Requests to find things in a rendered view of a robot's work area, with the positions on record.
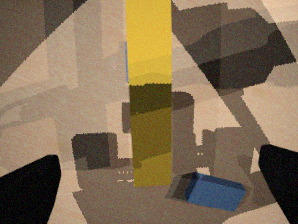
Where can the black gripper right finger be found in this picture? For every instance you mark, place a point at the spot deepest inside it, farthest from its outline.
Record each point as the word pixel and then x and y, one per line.
pixel 279 166

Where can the blue rectangular block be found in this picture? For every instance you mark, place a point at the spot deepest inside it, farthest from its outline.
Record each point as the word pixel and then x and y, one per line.
pixel 214 192

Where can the yellow bar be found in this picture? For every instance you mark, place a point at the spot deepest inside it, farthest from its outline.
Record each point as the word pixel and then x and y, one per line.
pixel 150 70

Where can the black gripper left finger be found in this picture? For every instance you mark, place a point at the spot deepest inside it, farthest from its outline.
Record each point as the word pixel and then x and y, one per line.
pixel 27 195

